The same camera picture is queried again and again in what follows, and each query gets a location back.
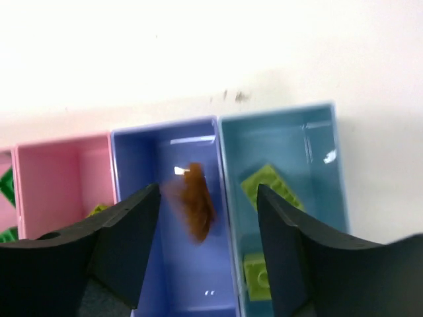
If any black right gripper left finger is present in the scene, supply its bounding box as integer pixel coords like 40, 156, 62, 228
1, 184, 161, 316

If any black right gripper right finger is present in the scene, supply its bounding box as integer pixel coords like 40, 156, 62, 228
257, 185, 422, 316

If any pale green lego brick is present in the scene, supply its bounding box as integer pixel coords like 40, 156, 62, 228
243, 253, 271, 301

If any yellow-green lego brick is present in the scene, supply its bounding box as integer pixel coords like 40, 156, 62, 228
86, 204, 110, 218

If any pale green long lego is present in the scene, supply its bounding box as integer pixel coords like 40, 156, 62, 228
241, 164, 305, 212

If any orange lego plate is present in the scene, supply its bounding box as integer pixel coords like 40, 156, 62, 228
163, 162, 217, 244

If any dark green double lego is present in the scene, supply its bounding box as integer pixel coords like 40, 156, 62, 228
1, 167, 16, 207

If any purple-blue bin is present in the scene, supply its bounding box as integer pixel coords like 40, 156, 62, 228
111, 117, 239, 316

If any small pink bin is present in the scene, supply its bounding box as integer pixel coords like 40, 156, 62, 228
13, 133, 116, 239

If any large pink bin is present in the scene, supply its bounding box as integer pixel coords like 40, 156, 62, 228
1, 150, 19, 243

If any light blue bin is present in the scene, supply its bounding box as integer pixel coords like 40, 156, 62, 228
218, 103, 350, 316

